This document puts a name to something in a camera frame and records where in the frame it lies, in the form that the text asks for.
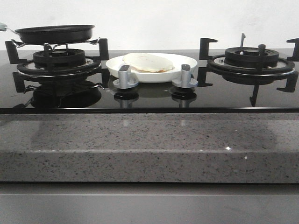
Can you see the black left gas burner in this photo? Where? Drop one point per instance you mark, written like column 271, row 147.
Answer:
column 61, row 58

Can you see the fried egg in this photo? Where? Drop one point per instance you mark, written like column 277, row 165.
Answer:
column 148, row 62

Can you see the white round plate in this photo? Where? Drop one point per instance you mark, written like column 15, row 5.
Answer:
column 115, row 63

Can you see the black left burner grate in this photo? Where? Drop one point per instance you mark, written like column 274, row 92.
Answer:
column 26, row 69

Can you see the black right gas burner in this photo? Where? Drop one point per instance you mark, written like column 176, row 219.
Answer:
column 248, row 57

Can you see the silver stove knob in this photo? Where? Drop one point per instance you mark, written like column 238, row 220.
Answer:
column 185, row 80
column 126, row 79

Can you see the black glass gas hob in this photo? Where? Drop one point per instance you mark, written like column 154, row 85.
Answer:
column 97, row 94

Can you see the black right burner grate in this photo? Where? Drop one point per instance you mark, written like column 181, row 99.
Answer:
column 264, row 87

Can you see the silver right stove knob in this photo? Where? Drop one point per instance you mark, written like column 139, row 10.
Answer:
column 185, row 80

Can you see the black gas burner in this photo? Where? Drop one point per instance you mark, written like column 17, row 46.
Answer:
column 61, row 58
column 248, row 57

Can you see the black burner grate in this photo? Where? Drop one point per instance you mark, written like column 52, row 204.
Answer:
column 264, row 87
column 26, row 69

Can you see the silver left stove knob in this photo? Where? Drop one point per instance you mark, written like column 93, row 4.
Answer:
column 126, row 79

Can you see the black frying pan green handle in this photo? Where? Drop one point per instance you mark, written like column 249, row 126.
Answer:
column 60, row 34

